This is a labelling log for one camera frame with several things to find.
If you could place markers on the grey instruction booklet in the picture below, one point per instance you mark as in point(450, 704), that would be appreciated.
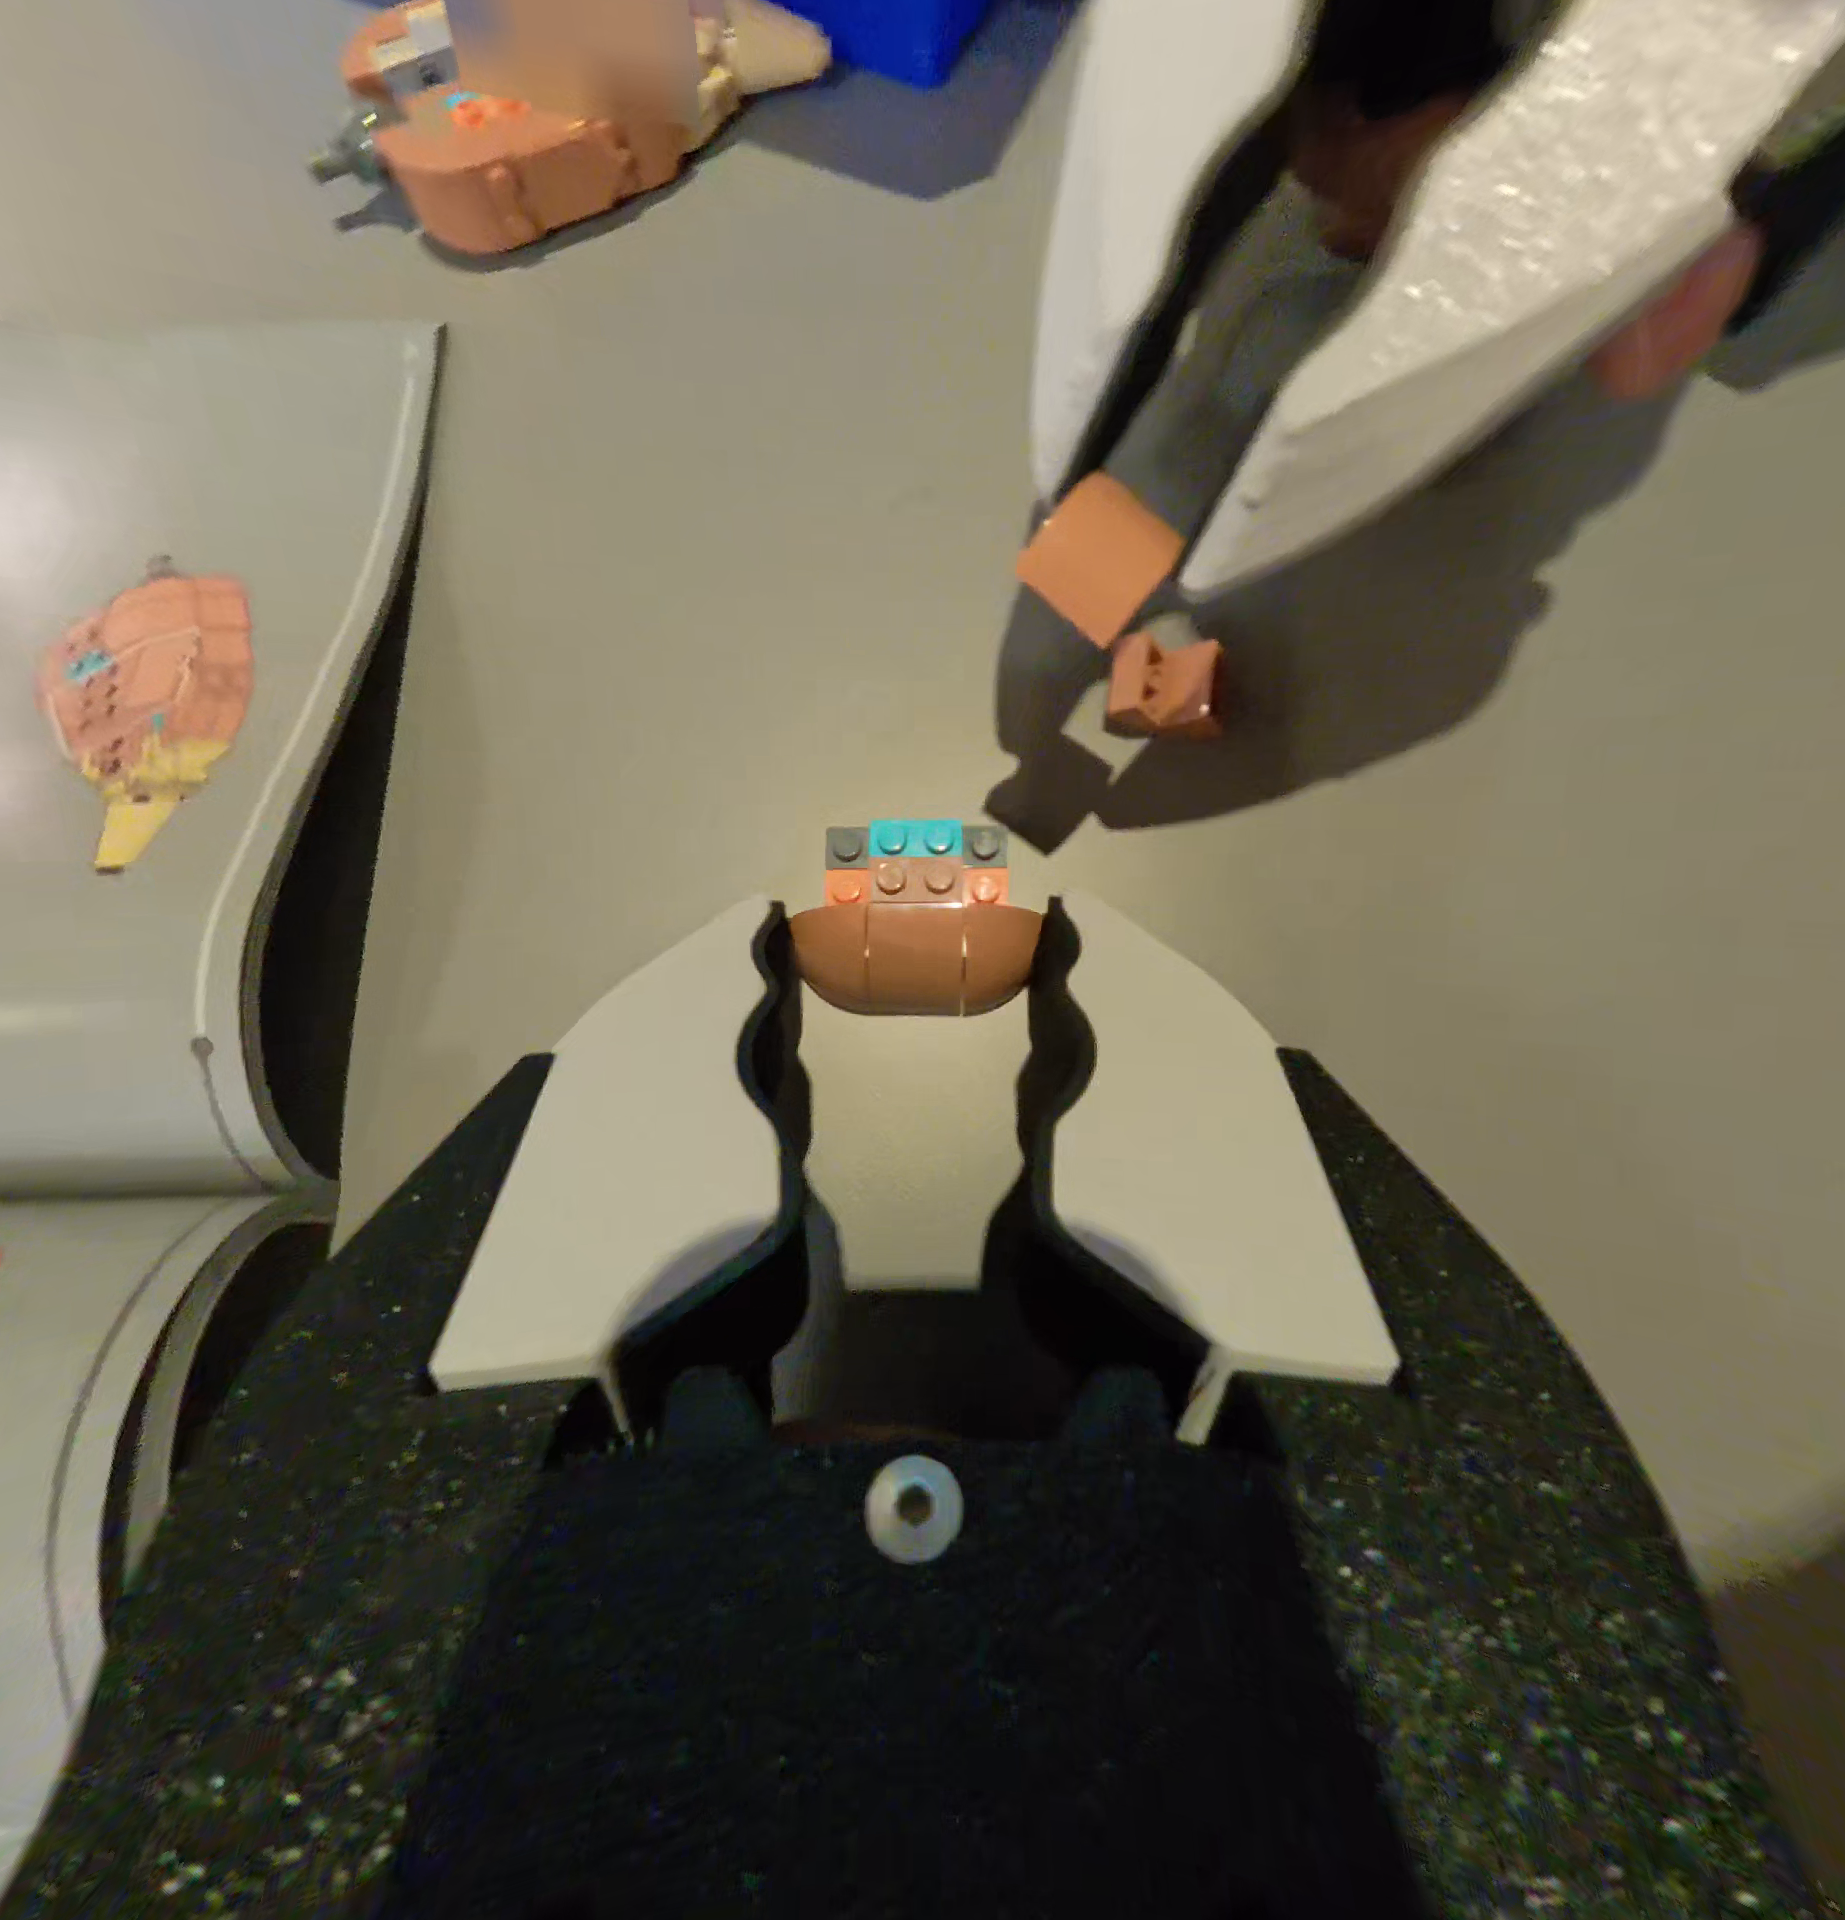
point(111, 450)

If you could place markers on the brown curved toy brick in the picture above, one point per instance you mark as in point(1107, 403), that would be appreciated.
point(1096, 561)

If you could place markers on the small brown toy brick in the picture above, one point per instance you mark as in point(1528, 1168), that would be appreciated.
point(1161, 685)

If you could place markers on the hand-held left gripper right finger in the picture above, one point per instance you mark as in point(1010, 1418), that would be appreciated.
point(1207, 1200)

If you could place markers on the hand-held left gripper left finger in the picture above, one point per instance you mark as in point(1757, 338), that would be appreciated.
point(621, 1171)

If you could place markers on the blue plastic bin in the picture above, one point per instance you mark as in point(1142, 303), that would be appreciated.
point(891, 31)

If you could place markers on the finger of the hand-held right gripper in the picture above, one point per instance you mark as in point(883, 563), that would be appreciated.
point(1552, 241)
point(1132, 195)

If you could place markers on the brown toy brick ship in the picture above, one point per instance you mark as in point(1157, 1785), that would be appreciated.
point(531, 180)

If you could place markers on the person's right hand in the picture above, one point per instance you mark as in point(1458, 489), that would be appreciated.
point(1681, 322)

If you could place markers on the round brown brick assembly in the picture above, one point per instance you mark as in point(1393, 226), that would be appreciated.
point(916, 960)

